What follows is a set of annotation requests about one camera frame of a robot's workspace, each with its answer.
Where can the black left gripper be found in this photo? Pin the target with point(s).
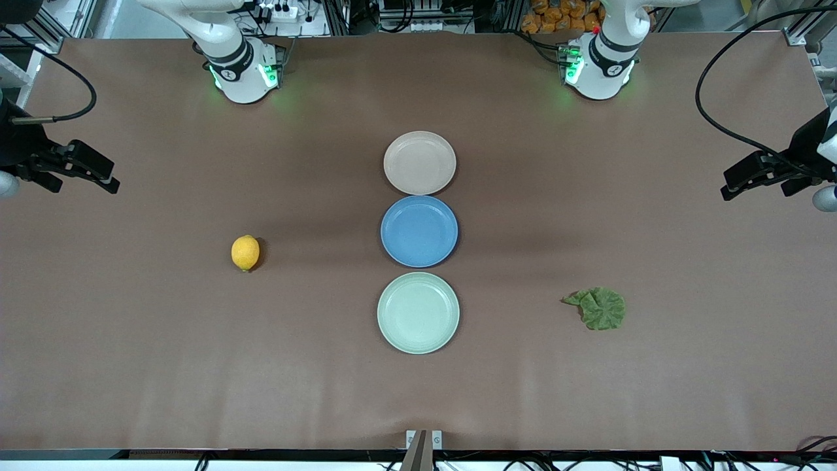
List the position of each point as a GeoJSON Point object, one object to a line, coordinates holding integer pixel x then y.
{"type": "Point", "coordinates": [803, 148]}

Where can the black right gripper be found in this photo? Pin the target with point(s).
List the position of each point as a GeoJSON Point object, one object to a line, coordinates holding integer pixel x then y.
{"type": "Point", "coordinates": [19, 145]}

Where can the yellow lemon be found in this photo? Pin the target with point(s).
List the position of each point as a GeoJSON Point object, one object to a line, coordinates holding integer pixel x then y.
{"type": "Point", "coordinates": [245, 252]}

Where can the green lettuce leaf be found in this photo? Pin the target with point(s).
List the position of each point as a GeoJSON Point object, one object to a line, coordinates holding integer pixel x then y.
{"type": "Point", "coordinates": [601, 309]}

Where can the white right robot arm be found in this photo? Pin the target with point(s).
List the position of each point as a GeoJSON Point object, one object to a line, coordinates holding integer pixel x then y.
{"type": "Point", "coordinates": [239, 78]}

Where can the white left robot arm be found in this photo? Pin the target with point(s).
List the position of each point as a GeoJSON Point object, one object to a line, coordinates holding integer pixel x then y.
{"type": "Point", "coordinates": [605, 78]}

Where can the white power strip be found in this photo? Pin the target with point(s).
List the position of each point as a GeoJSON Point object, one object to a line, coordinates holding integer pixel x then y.
{"type": "Point", "coordinates": [278, 11]}
{"type": "Point", "coordinates": [428, 26]}

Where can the bag of orange fruit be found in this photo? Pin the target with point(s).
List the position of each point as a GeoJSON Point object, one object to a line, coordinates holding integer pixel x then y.
{"type": "Point", "coordinates": [556, 16]}

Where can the beige plate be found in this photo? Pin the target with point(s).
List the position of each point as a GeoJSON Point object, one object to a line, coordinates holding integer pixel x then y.
{"type": "Point", "coordinates": [419, 163]}

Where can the blue plate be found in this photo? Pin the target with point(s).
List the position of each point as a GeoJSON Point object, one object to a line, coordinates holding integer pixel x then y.
{"type": "Point", "coordinates": [419, 231]}

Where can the pale green plate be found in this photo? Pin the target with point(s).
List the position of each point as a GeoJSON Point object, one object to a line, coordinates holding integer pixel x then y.
{"type": "Point", "coordinates": [418, 313]}

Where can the aluminium frame profile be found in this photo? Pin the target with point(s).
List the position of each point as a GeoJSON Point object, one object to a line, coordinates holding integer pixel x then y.
{"type": "Point", "coordinates": [801, 29]}
{"type": "Point", "coordinates": [49, 29]}

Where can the grey metal bracket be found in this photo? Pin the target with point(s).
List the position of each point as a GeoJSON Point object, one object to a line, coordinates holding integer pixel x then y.
{"type": "Point", "coordinates": [424, 448]}

